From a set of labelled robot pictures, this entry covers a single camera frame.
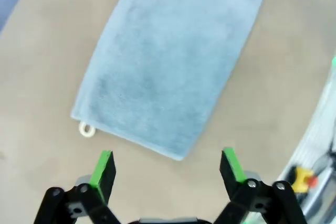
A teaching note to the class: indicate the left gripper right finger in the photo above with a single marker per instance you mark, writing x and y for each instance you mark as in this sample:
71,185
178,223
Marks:
232,171

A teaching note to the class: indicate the yellow emergency stop button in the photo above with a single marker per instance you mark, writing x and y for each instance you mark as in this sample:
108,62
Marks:
302,179

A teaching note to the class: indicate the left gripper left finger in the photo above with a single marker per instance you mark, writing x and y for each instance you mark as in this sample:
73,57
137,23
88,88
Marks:
103,176

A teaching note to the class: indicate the light blue terry towel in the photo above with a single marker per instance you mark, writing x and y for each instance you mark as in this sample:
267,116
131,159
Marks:
170,64

